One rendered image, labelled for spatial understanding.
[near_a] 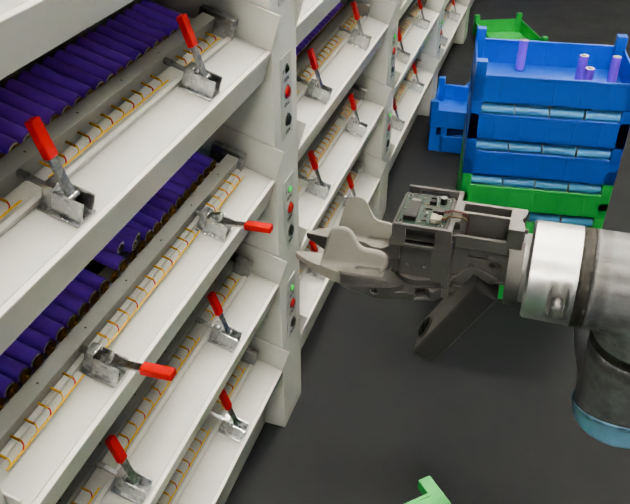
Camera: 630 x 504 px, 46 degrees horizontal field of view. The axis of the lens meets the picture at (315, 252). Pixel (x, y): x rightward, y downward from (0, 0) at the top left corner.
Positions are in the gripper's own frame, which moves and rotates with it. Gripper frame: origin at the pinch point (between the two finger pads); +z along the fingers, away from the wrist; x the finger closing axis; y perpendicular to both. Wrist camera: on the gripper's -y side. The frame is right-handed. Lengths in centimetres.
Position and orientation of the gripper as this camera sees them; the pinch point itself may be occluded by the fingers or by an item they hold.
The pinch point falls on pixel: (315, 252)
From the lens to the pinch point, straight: 74.4
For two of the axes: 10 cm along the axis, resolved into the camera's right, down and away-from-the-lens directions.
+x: -3.2, 5.6, -7.7
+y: -0.3, -8.2, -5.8
